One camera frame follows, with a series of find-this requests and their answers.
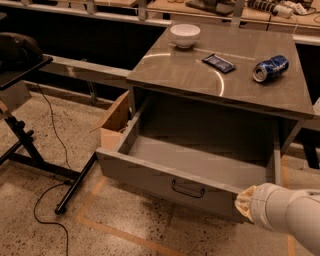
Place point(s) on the grey top drawer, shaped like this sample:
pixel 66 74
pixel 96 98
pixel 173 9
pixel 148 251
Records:
pixel 186 173

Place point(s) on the cardboard box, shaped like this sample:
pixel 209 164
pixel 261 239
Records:
pixel 113 123

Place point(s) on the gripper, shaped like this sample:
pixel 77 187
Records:
pixel 263 203

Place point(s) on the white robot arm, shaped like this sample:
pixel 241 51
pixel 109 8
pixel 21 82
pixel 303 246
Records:
pixel 278 209

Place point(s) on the white ceramic bowl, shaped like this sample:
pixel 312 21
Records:
pixel 184 35

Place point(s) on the blue soda can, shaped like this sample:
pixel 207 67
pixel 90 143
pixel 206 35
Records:
pixel 270 69

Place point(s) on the dark blue snack packet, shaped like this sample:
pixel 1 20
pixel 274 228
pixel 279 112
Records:
pixel 219 63

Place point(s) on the dark bag on stand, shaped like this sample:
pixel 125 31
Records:
pixel 18 51

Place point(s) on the wooden background workbench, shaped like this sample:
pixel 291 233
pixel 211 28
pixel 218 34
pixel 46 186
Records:
pixel 305 19

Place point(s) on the grey cabinet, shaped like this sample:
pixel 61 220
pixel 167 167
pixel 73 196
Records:
pixel 232 95

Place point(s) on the grey metal rail bench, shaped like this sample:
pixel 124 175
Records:
pixel 92 72

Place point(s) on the black drawer handle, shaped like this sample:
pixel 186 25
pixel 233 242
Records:
pixel 184 191

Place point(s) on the black coiled white device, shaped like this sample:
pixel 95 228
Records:
pixel 276 9

